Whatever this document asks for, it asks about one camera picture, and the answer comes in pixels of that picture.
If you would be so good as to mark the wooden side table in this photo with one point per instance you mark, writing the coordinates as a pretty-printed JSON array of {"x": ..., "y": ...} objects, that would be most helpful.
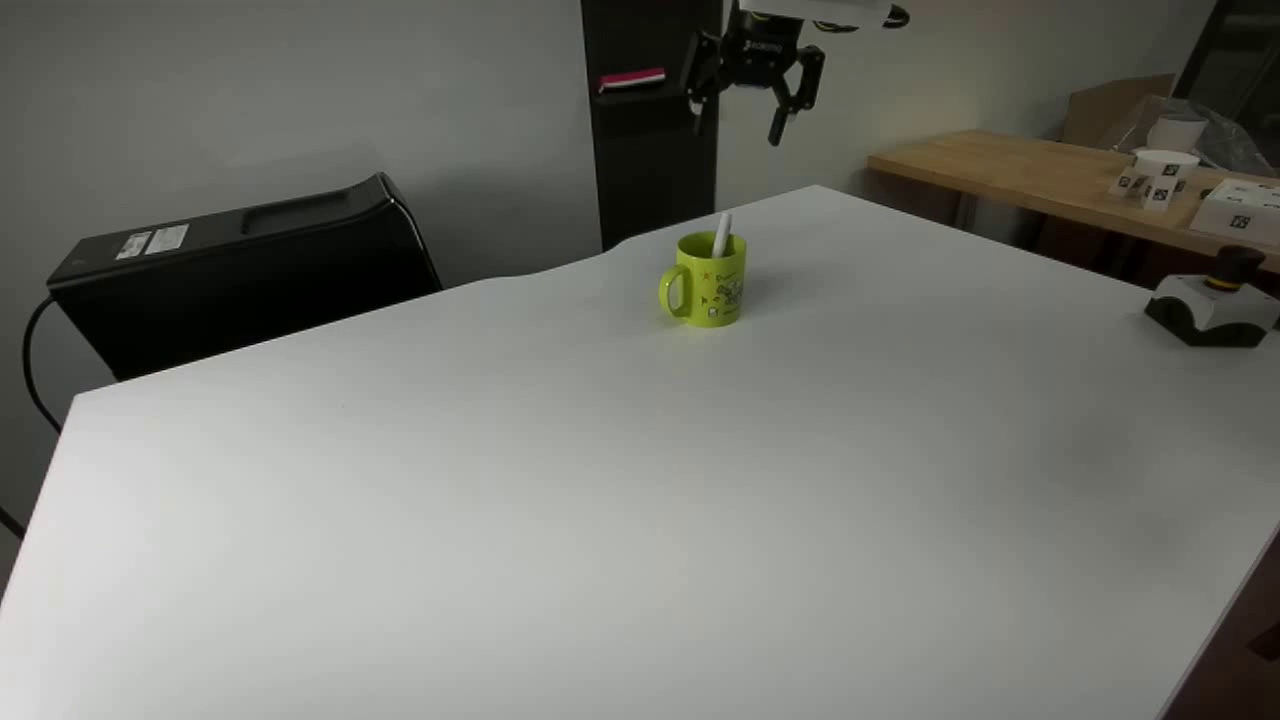
[{"x": 1013, "y": 165}]

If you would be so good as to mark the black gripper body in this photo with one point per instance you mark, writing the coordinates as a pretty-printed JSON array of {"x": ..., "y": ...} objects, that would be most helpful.
[{"x": 758, "y": 52}]

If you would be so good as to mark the white printed box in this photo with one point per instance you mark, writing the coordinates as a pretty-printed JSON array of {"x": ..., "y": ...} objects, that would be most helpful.
[{"x": 1242, "y": 207}]

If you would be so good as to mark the white items on side table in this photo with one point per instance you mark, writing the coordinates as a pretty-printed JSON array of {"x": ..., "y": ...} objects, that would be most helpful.
[{"x": 1170, "y": 179}]

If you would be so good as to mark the tall black shelf column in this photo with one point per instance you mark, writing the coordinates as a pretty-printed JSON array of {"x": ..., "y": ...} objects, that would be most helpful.
[{"x": 647, "y": 161}]

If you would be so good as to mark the brown cardboard box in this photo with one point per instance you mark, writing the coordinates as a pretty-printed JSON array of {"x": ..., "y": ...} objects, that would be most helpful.
[{"x": 1104, "y": 111}]

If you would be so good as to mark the green ceramic mug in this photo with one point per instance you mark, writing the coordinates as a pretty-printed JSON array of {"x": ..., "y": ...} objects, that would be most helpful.
[{"x": 715, "y": 289}]

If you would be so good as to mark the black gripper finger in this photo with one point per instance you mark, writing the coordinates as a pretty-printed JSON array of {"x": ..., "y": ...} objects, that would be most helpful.
[
  {"x": 788, "y": 96},
  {"x": 697, "y": 79}
]

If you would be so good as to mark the black and white button device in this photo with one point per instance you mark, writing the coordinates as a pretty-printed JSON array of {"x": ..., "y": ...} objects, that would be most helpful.
[{"x": 1211, "y": 311}]

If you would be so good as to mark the black computer tower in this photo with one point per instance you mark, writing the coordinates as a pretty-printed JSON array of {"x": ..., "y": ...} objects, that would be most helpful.
[{"x": 252, "y": 272}]

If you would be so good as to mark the white marker with blue cap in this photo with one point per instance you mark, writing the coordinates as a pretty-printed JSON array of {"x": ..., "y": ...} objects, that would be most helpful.
[{"x": 723, "y": 233}]

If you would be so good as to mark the red item on shelf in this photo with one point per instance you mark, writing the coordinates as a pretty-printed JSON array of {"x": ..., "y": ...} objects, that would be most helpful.
[{"x": 631, "y": 81}]

